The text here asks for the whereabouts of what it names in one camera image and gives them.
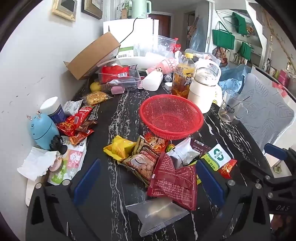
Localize black kettle cable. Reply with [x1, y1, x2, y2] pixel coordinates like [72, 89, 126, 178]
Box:
[120, 18, 137, 44]

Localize orange juice bottle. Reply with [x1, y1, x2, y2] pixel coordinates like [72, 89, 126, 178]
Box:
[171, 53, 197, 99]

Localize white fridge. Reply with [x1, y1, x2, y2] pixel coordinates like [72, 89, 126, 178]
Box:
[103, 18, 160, 57]

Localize wall intercom panel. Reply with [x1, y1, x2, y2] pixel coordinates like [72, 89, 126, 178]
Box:
[51, 0, 78, 22]

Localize framed wall picture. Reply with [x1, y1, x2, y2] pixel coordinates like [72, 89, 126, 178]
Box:
[81, 0, 103, 20]

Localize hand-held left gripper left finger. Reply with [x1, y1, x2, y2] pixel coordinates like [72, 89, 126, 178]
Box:
[25, 159, 104, 241]

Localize yellow snack packet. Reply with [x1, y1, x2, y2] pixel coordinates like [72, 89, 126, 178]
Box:
[103, 136, 137, 161]

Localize pink green printed packet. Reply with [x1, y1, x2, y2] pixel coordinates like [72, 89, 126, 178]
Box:
[47, 137, 87, 186]

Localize empty clear zip bag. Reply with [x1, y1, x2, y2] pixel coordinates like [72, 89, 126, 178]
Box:
[153, 35, 178, 58]

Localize brown door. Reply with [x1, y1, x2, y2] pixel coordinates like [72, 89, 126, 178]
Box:
[149, 13, 171, 37]

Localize green tote bag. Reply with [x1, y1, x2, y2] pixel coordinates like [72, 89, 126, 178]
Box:
[238, 42, 254, 61]
[232, 12, 248, 36]
[212, 21, 235, 50]

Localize clear zip bag of snacks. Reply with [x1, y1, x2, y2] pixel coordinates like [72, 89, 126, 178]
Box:
[125, 198, 189, 237]

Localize bag of yellow snacks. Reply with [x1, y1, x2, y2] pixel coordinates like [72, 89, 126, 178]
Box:
[81, 91, 113, 106]

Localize cream thermos bottle with handle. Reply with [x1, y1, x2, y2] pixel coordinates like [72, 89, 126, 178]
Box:
[187, 60, 222, 114]

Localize brown nut snack packet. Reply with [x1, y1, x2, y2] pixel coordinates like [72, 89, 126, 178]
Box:
[118, 136, 169, 188]

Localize red plastic bag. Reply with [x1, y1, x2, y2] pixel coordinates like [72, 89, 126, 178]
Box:
[102, 65, 130, 84]

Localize crumpled white tissue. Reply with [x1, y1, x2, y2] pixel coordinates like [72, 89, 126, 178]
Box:
[17, 146, 60, 181]

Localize red plastic basket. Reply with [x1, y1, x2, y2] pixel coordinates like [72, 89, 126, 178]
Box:
[139, 94, 204, 141]

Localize grey leaf pattern chair cushion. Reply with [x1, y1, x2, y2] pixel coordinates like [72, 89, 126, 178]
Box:
[236, 73, 295, 154]

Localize white green label packet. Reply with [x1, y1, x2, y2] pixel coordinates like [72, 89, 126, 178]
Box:
[201, 144, 232, 171]

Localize light blue humidifier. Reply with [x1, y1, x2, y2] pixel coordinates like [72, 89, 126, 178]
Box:
[26, 111, 60, 151]

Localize small white packet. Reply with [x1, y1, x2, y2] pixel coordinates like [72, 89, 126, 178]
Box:
[62, 100, 83, 116]

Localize red cartoon candy packet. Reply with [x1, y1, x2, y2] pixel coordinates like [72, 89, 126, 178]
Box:
[143, 133, 169, 151]

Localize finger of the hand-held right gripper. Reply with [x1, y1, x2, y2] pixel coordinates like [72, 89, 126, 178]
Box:
[239, 159, 281, 193]
[264, 143, 296, 167]

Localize pink boxes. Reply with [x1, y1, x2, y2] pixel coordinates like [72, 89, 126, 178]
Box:
[279, 70, 290, 86]

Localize white basin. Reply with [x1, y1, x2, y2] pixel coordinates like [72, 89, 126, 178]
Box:
[109, 52, 176, 71]

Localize red label cola bottle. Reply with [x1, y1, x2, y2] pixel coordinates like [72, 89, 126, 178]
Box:
[173, 38, 182, 54]

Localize white plastic bag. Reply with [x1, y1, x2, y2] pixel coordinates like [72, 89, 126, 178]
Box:
[185, 49, 221, 67]

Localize silver snack packet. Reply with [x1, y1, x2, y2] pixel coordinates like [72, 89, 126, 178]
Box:
[166, 137, 201, 169]

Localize small dark brown packet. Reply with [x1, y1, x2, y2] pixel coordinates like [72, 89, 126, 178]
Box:
[79, 119, 97, 132]

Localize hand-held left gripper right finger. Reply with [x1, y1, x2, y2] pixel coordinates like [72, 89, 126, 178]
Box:
[195, 159, 271, 241]

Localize green electric kettle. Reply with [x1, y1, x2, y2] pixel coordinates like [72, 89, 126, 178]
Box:
[131, 0, 152, 19]

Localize cartoon print glass cup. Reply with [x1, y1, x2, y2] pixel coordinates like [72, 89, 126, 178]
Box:
[218, 89, 248, 123]

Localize cartoon print hanging bag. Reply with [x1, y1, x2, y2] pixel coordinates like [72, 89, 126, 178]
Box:
[212, 46, 228, 64]

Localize green white carton box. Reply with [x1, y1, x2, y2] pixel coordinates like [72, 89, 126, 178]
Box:
[116, 45, 135, 58]

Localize dark maroon snack packet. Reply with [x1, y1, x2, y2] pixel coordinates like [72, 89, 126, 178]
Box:
[190, 138, 212, 160]

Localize red gold snack packet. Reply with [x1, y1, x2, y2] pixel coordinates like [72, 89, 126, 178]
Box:
[57, 116, 80, 137]

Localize long red sachet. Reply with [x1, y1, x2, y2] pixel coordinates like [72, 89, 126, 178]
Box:
[73, 106, 93, 130]

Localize pink paper cup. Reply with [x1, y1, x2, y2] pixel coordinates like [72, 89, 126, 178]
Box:
[146, 57, 178, 75]

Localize blue jar with white lid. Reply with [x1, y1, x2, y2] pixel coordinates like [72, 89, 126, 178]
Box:
[40, 96, 67, 124]

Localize clear plastic container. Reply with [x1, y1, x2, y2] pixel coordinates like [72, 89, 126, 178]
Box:
[98, 66, 141, 92]

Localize small orange red packet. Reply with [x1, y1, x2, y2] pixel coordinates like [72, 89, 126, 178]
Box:
[69, 130, 95, 146]

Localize black hair claw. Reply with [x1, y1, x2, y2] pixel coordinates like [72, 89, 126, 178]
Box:
[50, 135, 68, 154]

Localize blue plastic bag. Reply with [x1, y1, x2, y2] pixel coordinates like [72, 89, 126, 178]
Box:
[218, 64, 252, 93]

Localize brown cardboard box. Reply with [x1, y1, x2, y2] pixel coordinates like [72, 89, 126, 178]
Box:
[63, 32, 121, 80]

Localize dark red snack packet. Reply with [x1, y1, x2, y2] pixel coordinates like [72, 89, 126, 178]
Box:
[147, 152, 198, 211]

